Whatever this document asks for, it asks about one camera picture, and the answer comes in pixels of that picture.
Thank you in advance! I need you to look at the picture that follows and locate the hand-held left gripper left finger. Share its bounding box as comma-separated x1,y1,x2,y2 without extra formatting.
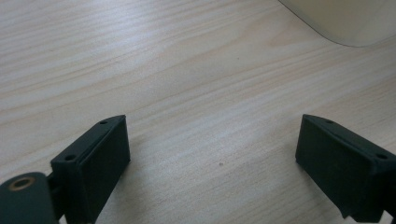
49,114,132,224

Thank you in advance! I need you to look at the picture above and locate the cream plastic container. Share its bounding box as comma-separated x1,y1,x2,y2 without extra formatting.
277,0,396,49

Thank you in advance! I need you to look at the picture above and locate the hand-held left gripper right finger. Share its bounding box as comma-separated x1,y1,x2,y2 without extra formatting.
294,113,396,224

